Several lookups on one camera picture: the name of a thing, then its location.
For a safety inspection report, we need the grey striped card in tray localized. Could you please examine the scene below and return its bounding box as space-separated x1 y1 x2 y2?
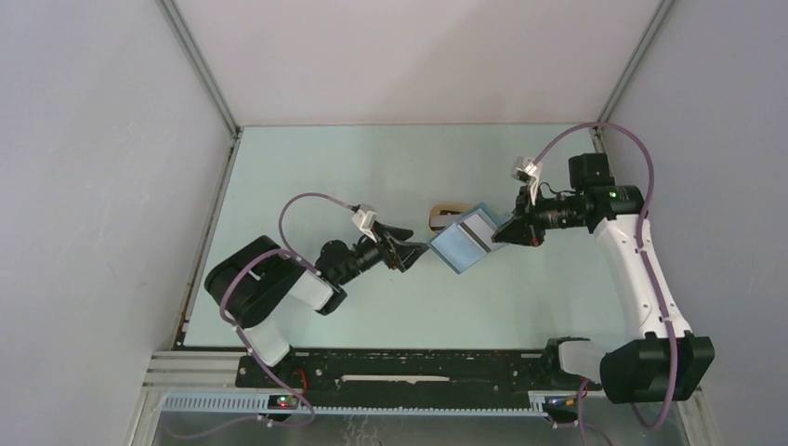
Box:
428 213 463 233

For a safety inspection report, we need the aluminium frame rail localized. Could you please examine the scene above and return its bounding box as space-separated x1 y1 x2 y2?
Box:
142 351 243 392

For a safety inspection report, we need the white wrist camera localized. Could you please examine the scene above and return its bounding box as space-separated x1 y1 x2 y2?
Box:
511 156 543 202
351 203 379 243

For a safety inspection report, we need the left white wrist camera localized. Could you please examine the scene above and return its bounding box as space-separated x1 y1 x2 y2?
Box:
351 203 379 243

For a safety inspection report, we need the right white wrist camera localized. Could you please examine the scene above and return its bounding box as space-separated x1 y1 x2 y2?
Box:
511 156 543 202

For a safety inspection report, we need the white cable duct strip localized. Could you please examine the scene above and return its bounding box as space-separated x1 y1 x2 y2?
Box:
161 393 549 417

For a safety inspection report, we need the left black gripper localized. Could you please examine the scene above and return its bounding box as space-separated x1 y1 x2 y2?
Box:
336 220 427 285

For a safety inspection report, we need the oval wooden tray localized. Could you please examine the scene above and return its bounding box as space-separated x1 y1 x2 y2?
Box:
427 202 475 227

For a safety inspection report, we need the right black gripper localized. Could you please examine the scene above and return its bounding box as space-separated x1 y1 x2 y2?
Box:
493 183 586 246

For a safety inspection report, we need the white striped credit card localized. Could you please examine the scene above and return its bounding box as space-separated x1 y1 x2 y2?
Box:
459 209 500 253

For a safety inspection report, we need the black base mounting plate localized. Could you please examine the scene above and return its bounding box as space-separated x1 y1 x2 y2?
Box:
235 348 581 412

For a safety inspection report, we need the blue leather card holder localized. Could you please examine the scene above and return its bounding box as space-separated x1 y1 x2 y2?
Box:
428 203 506 274

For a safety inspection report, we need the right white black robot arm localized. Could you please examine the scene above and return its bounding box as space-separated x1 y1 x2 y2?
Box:
492 153 716 403

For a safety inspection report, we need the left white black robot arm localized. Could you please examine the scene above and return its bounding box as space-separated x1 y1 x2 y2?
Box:
204 223 428 387

